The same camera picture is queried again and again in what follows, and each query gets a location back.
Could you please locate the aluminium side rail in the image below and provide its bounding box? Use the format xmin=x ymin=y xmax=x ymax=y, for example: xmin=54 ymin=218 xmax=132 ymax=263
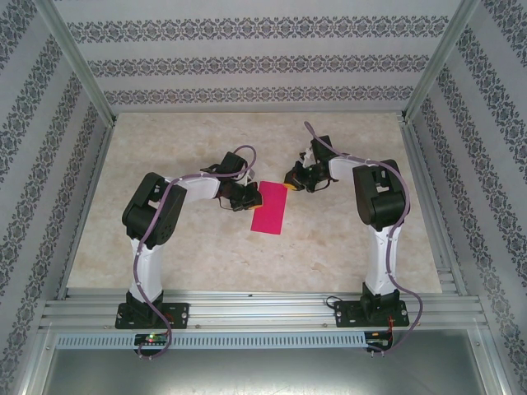
xmin=399 ymin=118 xmax=469 ymax=296
xmin=56 ymin=122 xmax=119 ymax=300

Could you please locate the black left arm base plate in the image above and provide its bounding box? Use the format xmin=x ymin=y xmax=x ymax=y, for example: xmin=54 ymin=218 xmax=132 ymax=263
xmin=114 ymin=302 xmax=191 ymax=330

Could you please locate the slotted grey cable duct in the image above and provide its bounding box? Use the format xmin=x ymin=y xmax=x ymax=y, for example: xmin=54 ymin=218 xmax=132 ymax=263
xmin=55 ymin=332 xmax=367 ymax=350

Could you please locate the aluminium mounting rail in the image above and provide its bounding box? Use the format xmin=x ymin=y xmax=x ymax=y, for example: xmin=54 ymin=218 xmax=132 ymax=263
xmin=39 ymin=289 xmax=489 ymax=331

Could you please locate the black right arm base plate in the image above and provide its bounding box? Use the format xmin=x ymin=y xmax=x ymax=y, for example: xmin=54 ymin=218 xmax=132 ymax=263
xmin=333 ymin=300 xmax=411 ymax=329

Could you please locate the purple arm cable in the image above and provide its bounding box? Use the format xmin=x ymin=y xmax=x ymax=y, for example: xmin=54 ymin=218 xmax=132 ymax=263
xmin=133 ymin=145 xmax=261 ymax=361
xmin=303 ymin=120 xmax=425 ymax=357

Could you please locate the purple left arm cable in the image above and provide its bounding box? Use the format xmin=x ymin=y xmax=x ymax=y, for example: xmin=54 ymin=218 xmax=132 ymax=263
xmin=133 ymin=145 xmax=261 ymax=361

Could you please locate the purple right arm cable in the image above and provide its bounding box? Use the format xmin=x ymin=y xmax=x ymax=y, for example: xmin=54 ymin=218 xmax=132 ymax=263
xmin=303 ymin=120 xmax=425 ymax=357

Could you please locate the grey metal sheet panel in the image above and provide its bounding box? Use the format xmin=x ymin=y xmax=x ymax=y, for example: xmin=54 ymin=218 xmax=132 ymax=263
xmin=40 ymin=347 xmax=501 ymax=395

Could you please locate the aluminium frame post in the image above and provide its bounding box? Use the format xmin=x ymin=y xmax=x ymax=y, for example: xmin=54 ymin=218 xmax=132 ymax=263
xmin=399 ymin=0 xmax=483 ymax=123
xmin=35 ymin=0 xmax=118 ymax=127

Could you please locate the pink paper sheet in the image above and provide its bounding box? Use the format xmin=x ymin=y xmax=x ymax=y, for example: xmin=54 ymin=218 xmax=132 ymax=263
xmin=250 ymin=180 xmax=288 ymax=237

